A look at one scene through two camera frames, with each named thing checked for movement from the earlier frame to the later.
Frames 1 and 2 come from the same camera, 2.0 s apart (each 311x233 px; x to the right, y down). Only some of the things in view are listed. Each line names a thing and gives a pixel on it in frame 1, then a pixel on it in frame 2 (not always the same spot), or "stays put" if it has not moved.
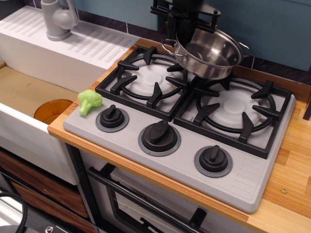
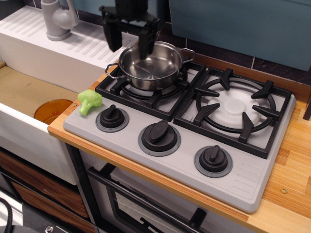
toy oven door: [124, 201] stays put
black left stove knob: [112, 119] stays put
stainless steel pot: [205, 52] -> [159, 72]
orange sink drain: [48, 111] stays put
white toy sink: [39, 77] stays put
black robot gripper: [205, 17] -> [133, 13]
